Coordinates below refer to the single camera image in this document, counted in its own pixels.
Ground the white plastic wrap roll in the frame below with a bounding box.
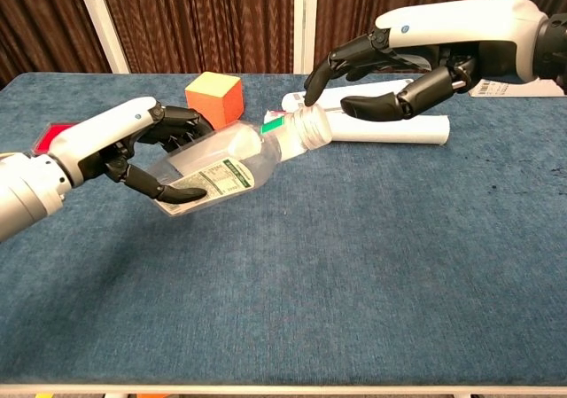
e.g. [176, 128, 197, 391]
[264, 109, 451, 146]

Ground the orange yellow foam cube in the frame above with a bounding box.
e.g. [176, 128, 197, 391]
[184, 72, 245, 131]

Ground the red card in clear case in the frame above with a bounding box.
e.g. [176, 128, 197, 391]
[33, 122, 85, 156]

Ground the transparent plastic bottle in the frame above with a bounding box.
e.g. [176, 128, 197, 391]
[152, 105, 333, 217]

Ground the white frame post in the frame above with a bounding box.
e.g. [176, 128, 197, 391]
[291, 0, 320, 74]
[72, 0, 130, 74]

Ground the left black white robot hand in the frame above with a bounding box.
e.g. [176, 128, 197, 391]
[47, 96, 214, 205]

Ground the white cardboard product box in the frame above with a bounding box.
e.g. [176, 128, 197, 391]
[467, 76, 566, 99]

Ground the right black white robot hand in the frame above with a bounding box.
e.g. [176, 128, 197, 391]
[304, 0, 550, 122]

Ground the blue fabric table mat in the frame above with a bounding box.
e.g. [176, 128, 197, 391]
[0, 72, 567, 388]

